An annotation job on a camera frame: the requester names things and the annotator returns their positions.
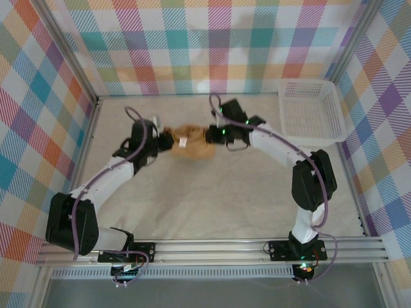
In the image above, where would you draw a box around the tan orange t-shirt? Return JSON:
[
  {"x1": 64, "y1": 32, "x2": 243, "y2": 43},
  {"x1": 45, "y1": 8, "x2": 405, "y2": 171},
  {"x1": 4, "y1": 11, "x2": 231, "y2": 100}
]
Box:
[{"x1": 163, "y1": 123, "x2": 216, "y2": 162}]

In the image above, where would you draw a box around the white plastic mesh basket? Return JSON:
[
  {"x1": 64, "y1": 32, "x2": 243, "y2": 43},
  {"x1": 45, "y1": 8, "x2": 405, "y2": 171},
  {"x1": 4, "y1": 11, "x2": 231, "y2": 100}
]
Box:
[{"x1": 277, "y1": 78, "x2": 351, "y2": 148}]

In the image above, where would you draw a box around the long aluminium base rail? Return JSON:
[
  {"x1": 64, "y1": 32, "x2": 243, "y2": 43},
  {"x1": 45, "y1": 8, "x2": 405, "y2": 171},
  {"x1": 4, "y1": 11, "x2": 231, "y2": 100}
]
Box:
[{"x1": 34, "y1": 236, "x2": 390, "y2": 267}]

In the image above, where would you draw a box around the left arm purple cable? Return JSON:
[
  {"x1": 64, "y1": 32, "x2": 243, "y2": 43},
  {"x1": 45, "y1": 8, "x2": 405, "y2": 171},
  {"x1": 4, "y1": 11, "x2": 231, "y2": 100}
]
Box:
[{"x1": 72, "y1": 106, "x2": 161, "y2": 286}]

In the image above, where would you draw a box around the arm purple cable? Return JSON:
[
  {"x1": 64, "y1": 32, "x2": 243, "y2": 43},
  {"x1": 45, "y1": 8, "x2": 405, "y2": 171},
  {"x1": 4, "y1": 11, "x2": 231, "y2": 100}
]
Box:
[
  {"x1": 208, "y1": 92, "x2": 338, "y2": 285},
  {"x1": 72, "y1": 106, "x2": 161, "y2": 286}
]

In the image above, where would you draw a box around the aluminium frame post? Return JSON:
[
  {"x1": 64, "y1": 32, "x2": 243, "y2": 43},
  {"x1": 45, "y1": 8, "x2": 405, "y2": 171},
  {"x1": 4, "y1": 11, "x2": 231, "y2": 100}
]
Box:
[
  {"x1": 31, "y1": 0, "x2": 99, "y2": 103},
  {"x1": 326, "y1": 0, "x2": 386, "y2": 83}
]

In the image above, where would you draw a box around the slotted grey cable duct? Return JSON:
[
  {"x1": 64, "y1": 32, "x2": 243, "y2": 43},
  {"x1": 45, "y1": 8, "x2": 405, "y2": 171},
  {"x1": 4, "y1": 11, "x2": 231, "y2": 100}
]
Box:
[{"x1": 51, "y1": 264, "x2": 296, "y2": 280}]

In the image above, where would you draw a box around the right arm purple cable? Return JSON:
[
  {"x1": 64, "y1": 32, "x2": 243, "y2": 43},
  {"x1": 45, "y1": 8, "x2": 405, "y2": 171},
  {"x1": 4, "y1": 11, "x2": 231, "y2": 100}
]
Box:
[{"x1": 208, "y1": 92, "x2": 338, "y2": 285}]

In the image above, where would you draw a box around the aluminium frame leg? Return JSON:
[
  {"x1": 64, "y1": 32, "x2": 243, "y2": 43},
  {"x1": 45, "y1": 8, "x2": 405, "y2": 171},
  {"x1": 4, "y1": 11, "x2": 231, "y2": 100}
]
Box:
[
  {"x1": 28, "y1": 265, "x2": 54, "y2": 308},
  {"x1": 374, "y1": 261, "x2": 398, "y2": 308}
]

